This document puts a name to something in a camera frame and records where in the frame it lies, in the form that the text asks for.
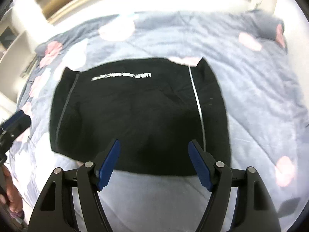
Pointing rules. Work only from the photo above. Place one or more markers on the grey floral bed blanket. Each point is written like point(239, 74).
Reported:
point(266, 114)

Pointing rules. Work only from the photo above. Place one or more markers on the white bedside shelf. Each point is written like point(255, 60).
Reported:
point(21, 32)

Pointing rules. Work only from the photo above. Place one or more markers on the black hooded jacket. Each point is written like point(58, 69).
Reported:
point(154, 107)

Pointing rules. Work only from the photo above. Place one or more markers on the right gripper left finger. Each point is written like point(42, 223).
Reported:
point(55, 206)

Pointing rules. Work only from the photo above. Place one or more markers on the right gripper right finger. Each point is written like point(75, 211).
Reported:
point(239, 199)

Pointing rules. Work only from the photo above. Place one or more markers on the person's left hand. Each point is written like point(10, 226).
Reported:
point(12, 198)

